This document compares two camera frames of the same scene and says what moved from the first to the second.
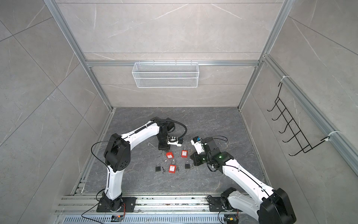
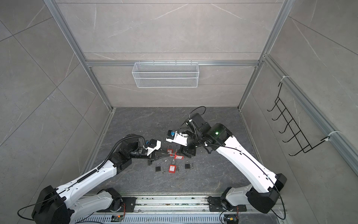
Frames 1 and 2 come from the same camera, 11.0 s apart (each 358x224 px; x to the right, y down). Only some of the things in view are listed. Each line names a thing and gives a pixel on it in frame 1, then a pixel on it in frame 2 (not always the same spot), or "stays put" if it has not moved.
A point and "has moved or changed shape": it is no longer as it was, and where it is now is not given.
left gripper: [162, 147] -> [159, 154]
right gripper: [195, 157] -> [187, 151]
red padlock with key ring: [169, 155] has moved or changed shape
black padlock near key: [187, 164] stays put
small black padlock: [158, 167] stays put
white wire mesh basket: [165, 74] stays put
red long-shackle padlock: [172, 167] stays put
